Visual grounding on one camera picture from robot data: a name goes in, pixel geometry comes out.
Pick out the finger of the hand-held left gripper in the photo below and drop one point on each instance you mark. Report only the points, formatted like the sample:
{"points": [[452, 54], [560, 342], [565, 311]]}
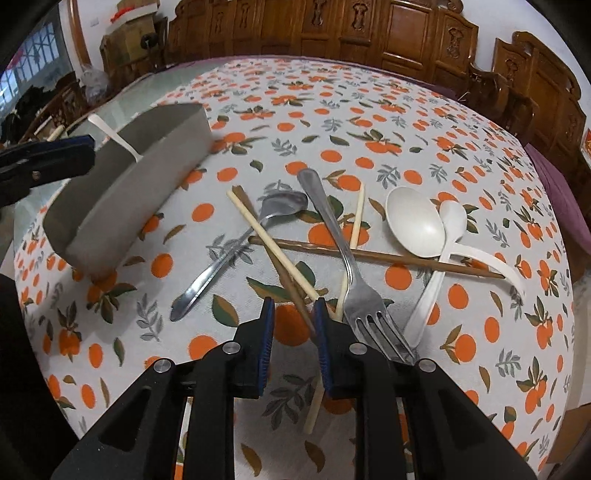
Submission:
{"points": [[51, 159]]}

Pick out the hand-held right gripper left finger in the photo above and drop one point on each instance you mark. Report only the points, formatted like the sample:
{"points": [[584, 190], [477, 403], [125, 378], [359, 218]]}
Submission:
{"points": [[265, 353]]}

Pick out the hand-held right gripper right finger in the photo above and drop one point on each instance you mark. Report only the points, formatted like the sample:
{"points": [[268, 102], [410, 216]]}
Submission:
{"points": [[323, 357]]}

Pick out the metal fork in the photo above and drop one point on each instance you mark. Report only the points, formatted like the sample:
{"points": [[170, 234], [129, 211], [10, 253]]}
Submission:
{"points": [[360, 304]]}

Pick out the dark brown chopstick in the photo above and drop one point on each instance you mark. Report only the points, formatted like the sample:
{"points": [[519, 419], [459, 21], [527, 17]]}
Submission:
{"points": [[291, 290], [314, 247]]}

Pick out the metal tray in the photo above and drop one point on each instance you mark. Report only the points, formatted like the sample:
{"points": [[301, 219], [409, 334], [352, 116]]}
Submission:
{"points": [[138, 194]]}

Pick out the metal spoon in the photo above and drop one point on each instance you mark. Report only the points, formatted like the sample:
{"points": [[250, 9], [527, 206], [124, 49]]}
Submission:
{"points": [[207, 277]]}

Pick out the light wooden chopstick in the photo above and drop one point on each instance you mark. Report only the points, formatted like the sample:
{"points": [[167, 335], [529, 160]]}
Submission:
{"points": [[268, 244], [356, 217]]}

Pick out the large white plastic spoon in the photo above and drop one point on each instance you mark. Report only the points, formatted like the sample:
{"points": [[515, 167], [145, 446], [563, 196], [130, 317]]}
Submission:
{"points": [[415, 221]]}

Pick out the small white plastic spoon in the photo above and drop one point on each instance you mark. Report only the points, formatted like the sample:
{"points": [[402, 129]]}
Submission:
{"points": [[455, 219]]}

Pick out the wooden side chair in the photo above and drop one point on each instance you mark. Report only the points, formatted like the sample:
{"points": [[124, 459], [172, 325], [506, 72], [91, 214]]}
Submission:
{"points": [[60, 106]]}

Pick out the clear plastic bag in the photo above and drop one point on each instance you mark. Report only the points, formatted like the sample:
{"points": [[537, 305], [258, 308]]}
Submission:
{"points": [[94, 81]]}

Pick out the window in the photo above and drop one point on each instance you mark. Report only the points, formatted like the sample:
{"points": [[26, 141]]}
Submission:
{"points": [[39, 46]]}

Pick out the large cardboard box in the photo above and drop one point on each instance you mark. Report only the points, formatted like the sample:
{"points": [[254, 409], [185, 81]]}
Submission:
{"points": [[129, 46]]}

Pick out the small black fan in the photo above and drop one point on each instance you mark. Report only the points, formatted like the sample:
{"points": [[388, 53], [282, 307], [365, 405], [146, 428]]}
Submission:
{"points": [[150, 41]]}

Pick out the small cardboard box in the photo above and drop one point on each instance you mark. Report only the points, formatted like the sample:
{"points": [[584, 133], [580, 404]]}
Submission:
{"points": [[138, 9]]}

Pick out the person's dark clothing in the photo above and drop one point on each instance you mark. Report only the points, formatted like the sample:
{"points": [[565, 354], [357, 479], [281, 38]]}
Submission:
{"points": [[27, 369]]}

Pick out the orange print tablecloth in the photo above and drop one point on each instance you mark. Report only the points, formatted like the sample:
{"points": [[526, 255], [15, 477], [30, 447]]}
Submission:
{"points": [[323, 120]]}

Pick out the purple armchair cushion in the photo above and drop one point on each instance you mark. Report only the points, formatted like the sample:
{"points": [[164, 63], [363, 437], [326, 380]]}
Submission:
{"points": [[558, 194]]}

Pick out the long purple cushion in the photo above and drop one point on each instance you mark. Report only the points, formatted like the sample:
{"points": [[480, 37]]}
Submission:
{"points": [[443, 90]]}

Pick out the carved wooden sofa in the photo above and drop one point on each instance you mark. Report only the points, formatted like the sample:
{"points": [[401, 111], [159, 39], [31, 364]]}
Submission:
{"points": [[406, 41]]}

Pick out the red box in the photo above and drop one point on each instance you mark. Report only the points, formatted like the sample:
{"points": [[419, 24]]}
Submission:
{"points": [[586, 145]]}

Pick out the carved wooden armchair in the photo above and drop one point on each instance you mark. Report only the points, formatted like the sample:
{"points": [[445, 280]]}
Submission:
{"points": [[531, 69]]}

